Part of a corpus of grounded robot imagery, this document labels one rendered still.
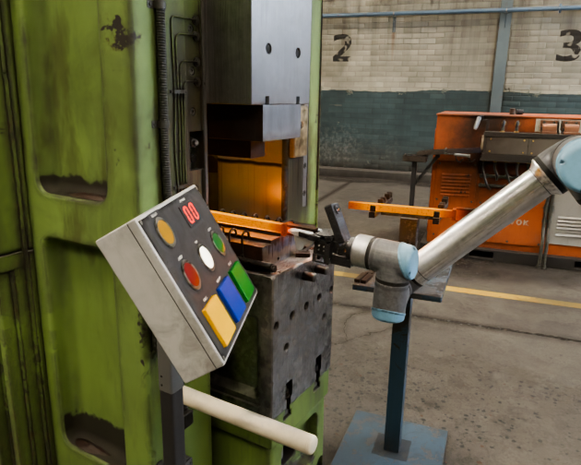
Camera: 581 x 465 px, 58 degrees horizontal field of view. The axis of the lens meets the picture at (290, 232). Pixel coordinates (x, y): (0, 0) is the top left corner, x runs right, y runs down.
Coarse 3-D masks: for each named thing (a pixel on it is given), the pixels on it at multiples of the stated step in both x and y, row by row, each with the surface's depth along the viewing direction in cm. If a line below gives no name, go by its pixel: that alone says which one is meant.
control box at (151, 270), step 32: (192, 192) 111; (128, 224) 83; (192, 224) 102; (128, 256) 84; (160, 256) 84; (192, 256) 95; (224, 256) 110; (128, 288) 85; (160, 288) 85; (192, 288) 89; (160, 320) 86; (192, 320) 86; (192, 352) 87; (224, 352) 89
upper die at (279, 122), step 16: (208, 112) 146; (224, 112) 144; (240, 112) 141; (256, 112) 138; (272, 112) 141; (288, 112) 148; (208, 128) 148; (224, 128) 145; (240, 128) 142; (256, 128) 139; (272, 128) 142; (288, 128) 149
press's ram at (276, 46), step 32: (224, 0) 131; (256, 0) 128; (288, 0) 140; (224, 32) 132; (256, 32) 130; (288, 32) 142; (224, 64) 134; (256, 64) 132; (288, 64) 144; (224, 96) 137; (256, 96) 134; (288, 96) 147
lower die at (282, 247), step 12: (228, 228) 163; (240, 228) 162; (252, 228) 159; (240, 240) 153; (252, 240) 154; (264, 240) 151; (276, 240) 153; (288, 240) 159; (240, 252) 151; (252, 252) 149; (264, 252) 148; (276, 252) 154; (288, 252) 160
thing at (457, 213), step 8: (352, 208) 182; (360, 208) 181; (368, 208) 180; (376, 208) 179; (384, 208) 178; (392, 208) 177; (400, 208) 176; (408, 208) 176; (416, 208) 175; (424, 208) 175; (432, 208) 175; (456, 208) 171; (464, 208) 171; (440, 216) 172; (448, 216) 172; (456, 216) 172; (464, 216) 171
